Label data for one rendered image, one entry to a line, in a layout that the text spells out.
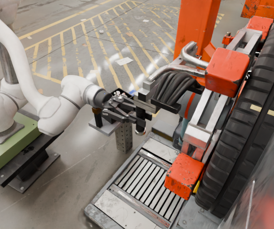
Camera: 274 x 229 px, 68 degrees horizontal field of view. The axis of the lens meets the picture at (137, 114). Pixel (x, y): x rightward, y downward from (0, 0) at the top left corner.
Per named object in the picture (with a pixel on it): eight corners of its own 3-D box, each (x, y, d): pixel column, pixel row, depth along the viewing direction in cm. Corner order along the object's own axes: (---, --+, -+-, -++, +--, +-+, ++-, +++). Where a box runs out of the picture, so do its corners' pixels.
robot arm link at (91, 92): (85, 107, 88) (95, 112, 85) (81, 90, 81) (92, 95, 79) (99, 97, 93) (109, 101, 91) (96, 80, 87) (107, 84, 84)
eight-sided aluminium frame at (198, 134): (183, 208, 76) (227, 92, 39) (168, 198, 79) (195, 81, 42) (226, 123, 109) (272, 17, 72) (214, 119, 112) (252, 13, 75)
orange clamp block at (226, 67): (234, 99, 49) (239, 83, 41) (203, 88, 52) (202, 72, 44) (246, 74, 50) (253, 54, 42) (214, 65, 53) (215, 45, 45)
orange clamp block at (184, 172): (200, 176, 60) (187, 201, 54) (176, 164, 63) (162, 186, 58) (205, 163, 55) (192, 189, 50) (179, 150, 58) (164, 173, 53)
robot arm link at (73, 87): (102, 91, 93) (85, 114, 90) (78, 81, 100) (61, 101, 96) (92, 77, 84) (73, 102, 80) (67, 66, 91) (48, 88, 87)
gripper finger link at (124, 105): (112, 107, 84) (114, 105, 85) (137, 114, 81) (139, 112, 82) (111, 99, 81) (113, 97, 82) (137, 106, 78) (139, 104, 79)
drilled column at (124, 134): (125, 154, 165) (123, 116, 136) (116, 148, 169) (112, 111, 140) (133, 146, 171) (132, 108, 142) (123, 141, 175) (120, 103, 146)
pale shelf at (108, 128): (108, 136, 123) (108, 133, 121) (88, 125, 130) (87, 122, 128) (146, 100, 149) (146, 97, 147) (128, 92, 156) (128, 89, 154)
